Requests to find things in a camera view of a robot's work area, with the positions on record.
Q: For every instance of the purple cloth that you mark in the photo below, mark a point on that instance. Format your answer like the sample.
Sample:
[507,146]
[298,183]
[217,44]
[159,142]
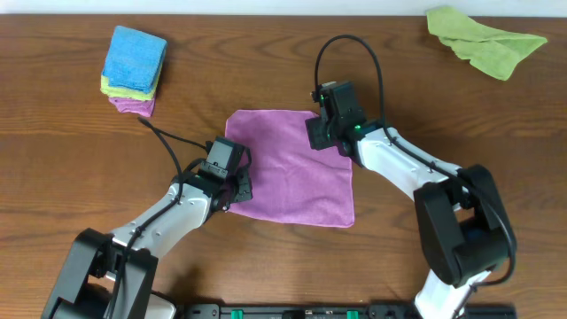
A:
[143,108]
[291,183]

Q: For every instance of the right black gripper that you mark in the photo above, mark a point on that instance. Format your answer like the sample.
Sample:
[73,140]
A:
[314,126]

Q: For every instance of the folded purple cloth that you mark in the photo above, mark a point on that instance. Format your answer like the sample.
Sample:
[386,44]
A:
[143,108]

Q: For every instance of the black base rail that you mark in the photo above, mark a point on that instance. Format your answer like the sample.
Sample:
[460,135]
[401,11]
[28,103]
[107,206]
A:
[381,310]

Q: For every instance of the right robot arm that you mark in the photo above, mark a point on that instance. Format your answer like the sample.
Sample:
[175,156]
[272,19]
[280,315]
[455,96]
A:
[464,229]

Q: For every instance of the folded blue cloth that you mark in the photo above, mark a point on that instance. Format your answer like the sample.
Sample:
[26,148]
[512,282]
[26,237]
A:
[134,59]

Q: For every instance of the loose green cloth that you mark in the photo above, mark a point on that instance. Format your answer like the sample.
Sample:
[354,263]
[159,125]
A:
[492,51]

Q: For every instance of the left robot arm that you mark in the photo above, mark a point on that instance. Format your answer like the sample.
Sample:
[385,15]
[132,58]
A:
[111,275]

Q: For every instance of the folded green cloth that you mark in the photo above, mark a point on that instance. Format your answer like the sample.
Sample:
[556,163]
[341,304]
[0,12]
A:
[111,91]

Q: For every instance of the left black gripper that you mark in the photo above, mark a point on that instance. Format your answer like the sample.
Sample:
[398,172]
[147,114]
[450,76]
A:
[242,189]

